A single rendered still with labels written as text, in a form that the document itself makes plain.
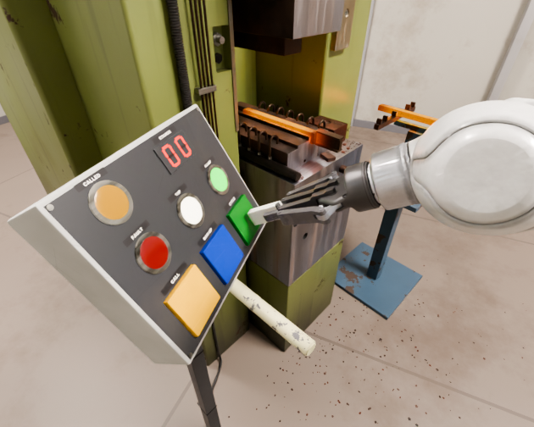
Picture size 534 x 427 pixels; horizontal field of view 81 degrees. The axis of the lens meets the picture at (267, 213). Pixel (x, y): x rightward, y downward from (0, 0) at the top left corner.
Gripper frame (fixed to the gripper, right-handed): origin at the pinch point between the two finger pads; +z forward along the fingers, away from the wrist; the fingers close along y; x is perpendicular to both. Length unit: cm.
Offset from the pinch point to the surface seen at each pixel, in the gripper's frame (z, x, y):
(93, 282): 8.3, 11.6, -27.0
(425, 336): -1, -120, 59
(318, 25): -11, 23, 44
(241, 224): 4.7, 0.5, -2.3
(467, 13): -71, -30, 312
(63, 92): 60, 43, 27
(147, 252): 5.1, 10.4, -20.9
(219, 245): 4.7, 1.9, -9.9
